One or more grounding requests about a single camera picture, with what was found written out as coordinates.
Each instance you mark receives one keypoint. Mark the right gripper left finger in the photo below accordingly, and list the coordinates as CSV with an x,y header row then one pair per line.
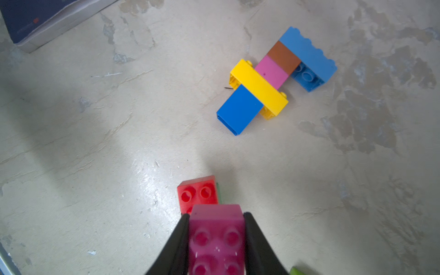
x,y
174,257

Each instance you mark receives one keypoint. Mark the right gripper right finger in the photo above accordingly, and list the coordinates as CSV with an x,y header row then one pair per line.
x,y
260,259

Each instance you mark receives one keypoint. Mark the lime green square lego brick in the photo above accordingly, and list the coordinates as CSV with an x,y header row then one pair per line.
x,y
295,271

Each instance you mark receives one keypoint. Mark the pink square lego brick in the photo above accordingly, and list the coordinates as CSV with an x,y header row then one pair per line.
x,y
271,72
216,240

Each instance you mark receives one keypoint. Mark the red long lego brick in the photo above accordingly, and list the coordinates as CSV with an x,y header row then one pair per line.
x,y
199,191

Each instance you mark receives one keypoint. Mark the dark blue square lego brick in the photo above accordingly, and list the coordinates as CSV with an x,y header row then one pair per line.
x,y
239,110

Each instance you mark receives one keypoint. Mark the light blue long lego brick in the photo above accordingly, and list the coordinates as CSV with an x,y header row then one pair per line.
x,y
314,69

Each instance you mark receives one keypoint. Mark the brown square lego brick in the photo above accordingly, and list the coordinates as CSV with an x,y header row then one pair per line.
x,y
284,58

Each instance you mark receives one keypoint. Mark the dark green square lego brick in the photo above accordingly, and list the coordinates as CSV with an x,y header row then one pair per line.
x,y
218,193

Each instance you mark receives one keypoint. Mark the purple notebook yellow label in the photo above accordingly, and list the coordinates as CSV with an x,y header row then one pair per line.
x,y
32,24

